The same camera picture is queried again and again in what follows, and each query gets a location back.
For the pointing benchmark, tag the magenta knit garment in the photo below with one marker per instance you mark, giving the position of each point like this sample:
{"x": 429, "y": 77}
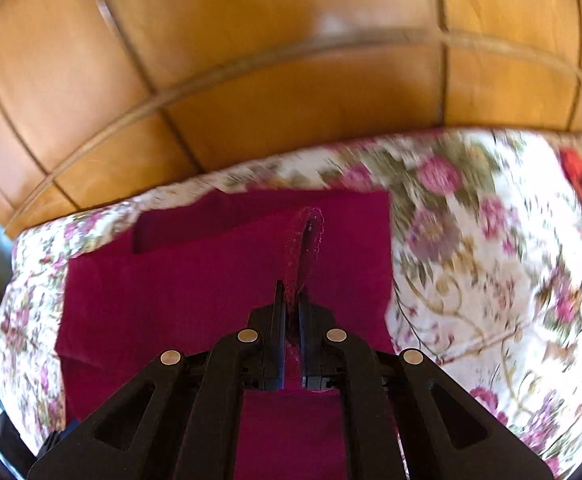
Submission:
{"x": 182, "y": 278}

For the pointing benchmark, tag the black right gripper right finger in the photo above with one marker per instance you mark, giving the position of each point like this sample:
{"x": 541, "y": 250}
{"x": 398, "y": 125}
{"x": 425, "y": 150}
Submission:
{"x": 404, "y": 417}

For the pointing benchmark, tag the floral bedspread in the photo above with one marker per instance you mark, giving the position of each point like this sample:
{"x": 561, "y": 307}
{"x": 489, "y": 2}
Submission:
{"x": 487, "y": 253}

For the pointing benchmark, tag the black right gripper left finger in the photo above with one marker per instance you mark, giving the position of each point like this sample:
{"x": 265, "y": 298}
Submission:
{"x": 177, "y": 418}

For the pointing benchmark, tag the wooden wardrobe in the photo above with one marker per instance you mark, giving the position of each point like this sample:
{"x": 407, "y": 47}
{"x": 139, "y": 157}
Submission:
{"x": 103, "y": 99}

